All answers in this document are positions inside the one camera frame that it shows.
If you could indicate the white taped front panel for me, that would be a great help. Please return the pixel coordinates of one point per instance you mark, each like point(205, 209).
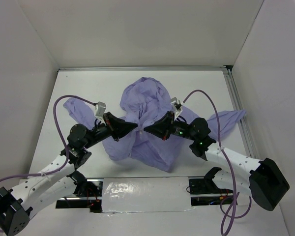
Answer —
point(153, 194)

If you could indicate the aluminium frame rail back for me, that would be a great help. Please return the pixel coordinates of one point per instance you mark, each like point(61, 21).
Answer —
point(150, 68)

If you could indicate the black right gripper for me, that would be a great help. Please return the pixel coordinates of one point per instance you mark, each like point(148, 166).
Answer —
point(162, 127)

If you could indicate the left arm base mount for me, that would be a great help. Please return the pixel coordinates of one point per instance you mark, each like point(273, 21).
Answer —
point(90, 198)

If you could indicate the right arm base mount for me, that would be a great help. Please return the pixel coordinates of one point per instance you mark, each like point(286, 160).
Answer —
point(204, 192)

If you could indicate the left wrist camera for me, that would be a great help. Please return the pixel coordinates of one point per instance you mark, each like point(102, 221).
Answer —
point(100, 108)

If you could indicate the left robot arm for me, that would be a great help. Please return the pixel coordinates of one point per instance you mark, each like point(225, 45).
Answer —
point(19, 204)

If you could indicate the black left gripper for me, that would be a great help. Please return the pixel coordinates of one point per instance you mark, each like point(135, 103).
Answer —
point(117, 127)

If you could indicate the lavender zip jacket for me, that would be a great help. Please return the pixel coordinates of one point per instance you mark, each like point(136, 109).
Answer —
point(144, 101)

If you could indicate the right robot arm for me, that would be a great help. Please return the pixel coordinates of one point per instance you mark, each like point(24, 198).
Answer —
point(260, 179)

